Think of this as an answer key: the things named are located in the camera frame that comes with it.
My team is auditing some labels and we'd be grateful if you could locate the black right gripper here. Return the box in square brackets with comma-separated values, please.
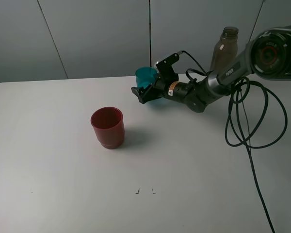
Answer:
[131, 73, 193, 104]

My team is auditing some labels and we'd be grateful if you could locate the teal translucent plastic cup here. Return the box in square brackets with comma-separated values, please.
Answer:
[135, 67, 158, 87]

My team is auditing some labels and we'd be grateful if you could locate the smoky brown water bottle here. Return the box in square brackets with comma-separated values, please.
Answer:
[210, 27, 239, 71]

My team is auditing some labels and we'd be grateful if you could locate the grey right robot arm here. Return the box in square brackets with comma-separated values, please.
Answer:
[131, 25, 291, 113]

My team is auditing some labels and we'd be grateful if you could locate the red plastic cup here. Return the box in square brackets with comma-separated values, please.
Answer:
[90, 107, 125, 150]

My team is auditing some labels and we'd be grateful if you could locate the black camera cable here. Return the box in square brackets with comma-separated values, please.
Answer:
[179, 50, 213, 81]

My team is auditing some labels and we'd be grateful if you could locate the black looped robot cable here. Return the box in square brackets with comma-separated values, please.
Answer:
[224, 77, 288, 233]

